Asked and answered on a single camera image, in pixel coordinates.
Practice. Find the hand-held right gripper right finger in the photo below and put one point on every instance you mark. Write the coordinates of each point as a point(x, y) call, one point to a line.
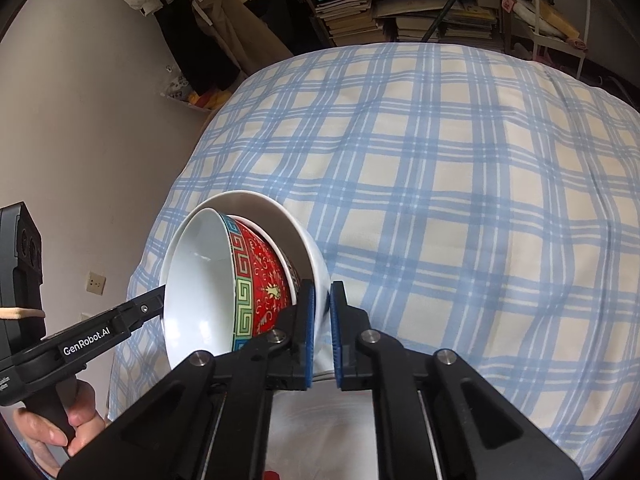
point(336, 355)

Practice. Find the plastic bag of toys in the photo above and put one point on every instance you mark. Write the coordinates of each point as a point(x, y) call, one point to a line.
point(195, 92)

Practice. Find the cream wrapped bundle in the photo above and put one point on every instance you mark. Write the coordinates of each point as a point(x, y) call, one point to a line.
point(555, 20)

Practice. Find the red patterned bowl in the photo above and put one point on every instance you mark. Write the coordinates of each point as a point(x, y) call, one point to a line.
point(291, 267)
point(200, 300)

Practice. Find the plain white bowl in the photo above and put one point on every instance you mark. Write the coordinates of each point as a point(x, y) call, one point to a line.
point(312, 260)

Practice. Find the white trolley cart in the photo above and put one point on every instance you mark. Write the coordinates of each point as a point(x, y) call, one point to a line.
point(537, 20)

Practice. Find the beige hanging garment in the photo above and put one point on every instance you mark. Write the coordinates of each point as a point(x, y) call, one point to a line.
point(240, 35)

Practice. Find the white wall socket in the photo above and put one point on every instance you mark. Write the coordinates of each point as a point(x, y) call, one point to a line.
point(96, 282)

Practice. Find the blue plaid tablecloth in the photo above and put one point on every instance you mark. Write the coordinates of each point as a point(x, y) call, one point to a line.
point(450, 210)

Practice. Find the black pole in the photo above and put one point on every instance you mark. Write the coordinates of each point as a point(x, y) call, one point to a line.
point(445, 10)

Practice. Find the person's left hand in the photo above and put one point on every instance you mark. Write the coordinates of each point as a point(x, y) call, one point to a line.
point(87, 420)

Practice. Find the black hanging garment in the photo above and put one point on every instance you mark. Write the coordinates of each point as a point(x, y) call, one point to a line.
point(180, 45)

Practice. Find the stack of books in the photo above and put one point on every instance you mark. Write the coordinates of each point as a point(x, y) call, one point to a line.
point(350, 20)
point(450, 15)

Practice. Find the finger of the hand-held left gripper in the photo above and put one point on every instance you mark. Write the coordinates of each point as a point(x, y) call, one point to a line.
point(150, 305)

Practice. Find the white cherry print plate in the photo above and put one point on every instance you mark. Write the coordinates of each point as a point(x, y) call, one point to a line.
point(325, 435)

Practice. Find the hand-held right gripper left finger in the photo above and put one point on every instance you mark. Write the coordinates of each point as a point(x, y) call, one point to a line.
point(310, 350)

